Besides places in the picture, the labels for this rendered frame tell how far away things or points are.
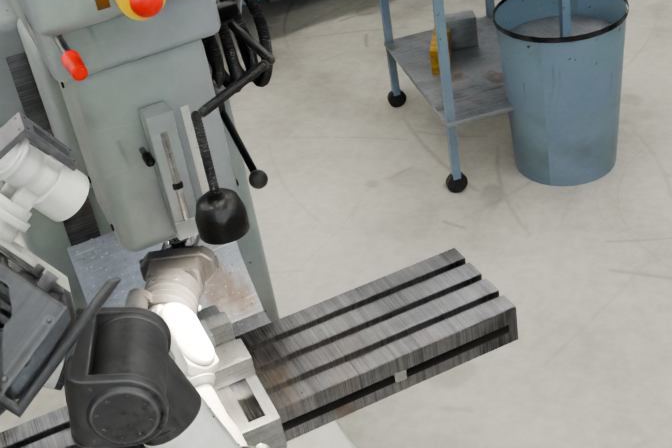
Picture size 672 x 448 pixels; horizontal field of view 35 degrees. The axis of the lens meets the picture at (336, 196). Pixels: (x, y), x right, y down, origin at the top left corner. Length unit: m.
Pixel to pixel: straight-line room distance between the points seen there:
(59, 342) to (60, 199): 0.17
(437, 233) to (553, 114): 0.59
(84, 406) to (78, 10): 0.46
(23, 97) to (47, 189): 0.73
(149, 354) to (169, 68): 0.45
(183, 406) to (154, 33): 0.50
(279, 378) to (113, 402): 0.76
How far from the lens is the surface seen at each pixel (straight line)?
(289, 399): 1.88
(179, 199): 1.56
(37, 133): 1.26
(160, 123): 1.50
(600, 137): 3.95
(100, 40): 1.44
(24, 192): 1.26
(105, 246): 2.14
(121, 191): 1.57
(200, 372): 1.51
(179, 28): 1.46
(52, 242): 2.12
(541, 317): 3.42
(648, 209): 3.89
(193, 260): 1.68
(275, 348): 1.99
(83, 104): 1.51
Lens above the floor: 2.21
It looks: 32 degrees down
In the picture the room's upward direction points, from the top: 10 degrees counter-clockwise
